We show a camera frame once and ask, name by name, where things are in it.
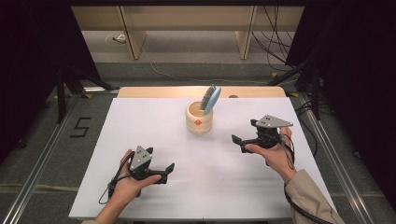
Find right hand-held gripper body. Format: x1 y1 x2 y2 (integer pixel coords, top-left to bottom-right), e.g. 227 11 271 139
257 114 294 149

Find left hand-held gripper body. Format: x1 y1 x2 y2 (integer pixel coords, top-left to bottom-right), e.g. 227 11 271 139
128 145 160 182

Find light blue hairbrush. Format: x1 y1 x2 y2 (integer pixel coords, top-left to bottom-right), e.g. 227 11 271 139
199 83 222 117

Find cream ceramic cup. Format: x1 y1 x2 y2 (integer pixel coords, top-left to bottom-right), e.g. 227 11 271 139
185 101 215 135

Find person's right hand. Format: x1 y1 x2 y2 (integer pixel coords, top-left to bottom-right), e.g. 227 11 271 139
245 126 297 185

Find person's left hand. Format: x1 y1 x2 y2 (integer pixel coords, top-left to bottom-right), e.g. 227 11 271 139
108 148 163 207

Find white table board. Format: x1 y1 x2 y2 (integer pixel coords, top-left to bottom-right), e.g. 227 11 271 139
68 97 340 220

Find wooden table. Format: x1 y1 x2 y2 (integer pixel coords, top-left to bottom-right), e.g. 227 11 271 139
117 86 287 99

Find black tripod stand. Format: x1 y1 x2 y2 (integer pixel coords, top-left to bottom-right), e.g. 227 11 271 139
267 59 322 121
55 62 120 125

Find white floor socket with plug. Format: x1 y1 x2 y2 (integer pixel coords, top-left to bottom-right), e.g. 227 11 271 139
105 33 127 45

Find dark curtain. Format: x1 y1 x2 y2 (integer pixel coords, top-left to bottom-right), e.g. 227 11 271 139
285 0 396 213
0 0 101 162

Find beige wooden desk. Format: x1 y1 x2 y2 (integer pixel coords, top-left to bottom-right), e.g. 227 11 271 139
70 5 305 61

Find left hand-held gripper cable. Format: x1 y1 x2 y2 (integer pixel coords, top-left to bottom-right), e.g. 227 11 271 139
98 152 135 205

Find hand-held gripper cable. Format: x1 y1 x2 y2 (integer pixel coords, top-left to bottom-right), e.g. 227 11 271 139
277 133 334 224
98 152 135 205

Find black floor cables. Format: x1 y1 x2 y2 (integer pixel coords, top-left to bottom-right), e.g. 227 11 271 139
293 98 319 157

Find right hand-held gripper cable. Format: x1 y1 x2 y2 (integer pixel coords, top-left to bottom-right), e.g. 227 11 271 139
277 133 334 224

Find aluminium floor rail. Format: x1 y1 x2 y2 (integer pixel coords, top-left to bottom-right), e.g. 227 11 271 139
1 92 80 224
298 92 375 224

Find bundle of black cables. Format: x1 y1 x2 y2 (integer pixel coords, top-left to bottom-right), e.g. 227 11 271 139
251 6 296 73

